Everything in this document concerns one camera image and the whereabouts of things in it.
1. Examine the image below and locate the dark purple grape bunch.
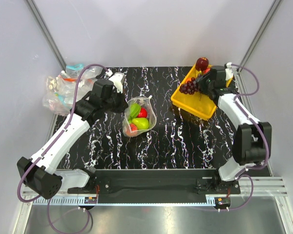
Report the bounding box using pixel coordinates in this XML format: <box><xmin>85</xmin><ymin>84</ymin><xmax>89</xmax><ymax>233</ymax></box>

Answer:
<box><xmin>179</xmin><ymin>78</ymin><xmax>202</xmax><ymax>100</ymax></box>

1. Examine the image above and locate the green star fruit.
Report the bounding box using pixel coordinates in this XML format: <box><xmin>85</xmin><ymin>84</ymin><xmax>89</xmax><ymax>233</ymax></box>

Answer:
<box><xmin>129</xmin><ymin>103</ymin><xmax>141</xmax><ymax>119</ymax></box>

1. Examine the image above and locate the clear zip top bag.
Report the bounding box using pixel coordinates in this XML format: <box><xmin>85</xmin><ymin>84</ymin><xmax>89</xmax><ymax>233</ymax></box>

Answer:
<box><xmin>123</xmin><ymin>96</ymin><xmax>157</xmax><ymax>137</ymax></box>

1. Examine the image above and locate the bright red apple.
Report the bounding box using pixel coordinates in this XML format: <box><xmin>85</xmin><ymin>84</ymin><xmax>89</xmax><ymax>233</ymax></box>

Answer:
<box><xmin>137</xmin><ymin>108</ymin><xmax>148</xmax><ymax>118</ymax></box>

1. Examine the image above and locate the pink peach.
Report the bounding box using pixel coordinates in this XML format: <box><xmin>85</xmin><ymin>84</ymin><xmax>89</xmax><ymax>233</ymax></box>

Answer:
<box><xmin>126</xmin><ymin>123</ymin><xmax>138</xmax><ymax>137</ymax></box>

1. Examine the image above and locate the smooth green apple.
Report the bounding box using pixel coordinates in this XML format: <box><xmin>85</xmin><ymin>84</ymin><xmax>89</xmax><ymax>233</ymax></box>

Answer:
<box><xmin>132</xmin><ymin>117</ymin><xmax>149</xmax><ymax>130</ymax></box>

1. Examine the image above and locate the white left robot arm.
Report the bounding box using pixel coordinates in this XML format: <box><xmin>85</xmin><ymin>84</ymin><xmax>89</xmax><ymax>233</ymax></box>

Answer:
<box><xmin>17</xmin><ymin>73</ymin><xmax>128</xmax><ymax>199</ymax></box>

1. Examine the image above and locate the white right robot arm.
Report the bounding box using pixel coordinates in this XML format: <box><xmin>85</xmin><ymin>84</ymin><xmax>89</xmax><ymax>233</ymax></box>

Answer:
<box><xmin>196</xmin><ymin>62</ymin><xmax>272</xmax><ymax>193</ymax></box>

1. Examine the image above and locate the pile of clear zip bags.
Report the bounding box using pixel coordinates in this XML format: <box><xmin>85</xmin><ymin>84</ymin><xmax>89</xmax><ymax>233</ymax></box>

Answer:
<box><xmin>42</xmin><ymin>64</ymin><xmax>103</xmax><ymax>116</ymax></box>

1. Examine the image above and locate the dark red apple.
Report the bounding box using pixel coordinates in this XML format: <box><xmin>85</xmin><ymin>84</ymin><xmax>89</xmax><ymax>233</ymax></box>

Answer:
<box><xmin>195</xmin><ymin>57</ymin><xmax>209</xmax><ymax>71</ymax></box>

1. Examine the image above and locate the yellow plastic fruit tray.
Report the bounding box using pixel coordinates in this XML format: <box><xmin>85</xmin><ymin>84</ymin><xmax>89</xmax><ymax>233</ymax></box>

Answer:
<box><xmin>171</xmin><ymin>66</ymin><xmax>233</xmax><ymax>120</ymax></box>

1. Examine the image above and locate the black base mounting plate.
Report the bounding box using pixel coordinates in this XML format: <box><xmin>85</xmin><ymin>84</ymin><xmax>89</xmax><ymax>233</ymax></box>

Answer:
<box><xmin>68</xmin><ymin>169</ymin><xmax>241</xmax><ymax>195</ymax></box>

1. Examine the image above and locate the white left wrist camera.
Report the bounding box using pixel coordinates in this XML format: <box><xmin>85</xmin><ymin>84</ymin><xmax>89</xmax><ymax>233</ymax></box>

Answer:
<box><xmin>105</xmin><ymin>69</ymin><xmax>126</xmax><ymax>93</ymax></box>

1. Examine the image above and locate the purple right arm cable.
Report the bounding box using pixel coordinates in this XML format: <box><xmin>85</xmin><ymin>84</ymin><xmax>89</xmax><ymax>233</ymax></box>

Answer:
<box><xmin>191</xmin><ymin>63</ymin><xmax>271</xmax><ymax>212</ymax></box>

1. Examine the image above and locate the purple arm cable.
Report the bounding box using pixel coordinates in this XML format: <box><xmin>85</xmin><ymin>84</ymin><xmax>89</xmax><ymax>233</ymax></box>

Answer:
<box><xmin>191</xmin><ymin>63</ymin><xmax>271</xmax><ymax>212</ymax></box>
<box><xmin>16</xmin><ymin>63</ymin><xmax>113</xmax><ymax>232</ymax></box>

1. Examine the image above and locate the aluminium frame rail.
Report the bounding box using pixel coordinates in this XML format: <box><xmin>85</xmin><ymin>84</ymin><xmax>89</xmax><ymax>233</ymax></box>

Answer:
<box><xmin>33</xmin><ymin>177</ymin><xmax>287</xmax><ymax>207</ymax></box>

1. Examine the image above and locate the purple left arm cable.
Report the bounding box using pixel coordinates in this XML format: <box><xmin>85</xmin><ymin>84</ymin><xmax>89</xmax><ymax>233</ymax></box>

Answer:
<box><xmin>16</xmin><ymin>63</ymin><xmax>113</xmax><ymax>232</ymax></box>

